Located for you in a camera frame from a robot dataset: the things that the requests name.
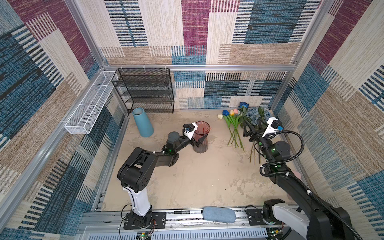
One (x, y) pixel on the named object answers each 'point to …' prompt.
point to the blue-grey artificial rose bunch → (256, 117)
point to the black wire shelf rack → (145, 89)
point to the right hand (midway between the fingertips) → (250, 121)
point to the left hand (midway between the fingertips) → (201, 127)
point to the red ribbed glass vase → (203, 128)
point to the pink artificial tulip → (235, 112)
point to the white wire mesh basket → (84, 118)
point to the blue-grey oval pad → (219, 214)
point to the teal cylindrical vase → (145, 127)
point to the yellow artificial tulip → (232, 113)
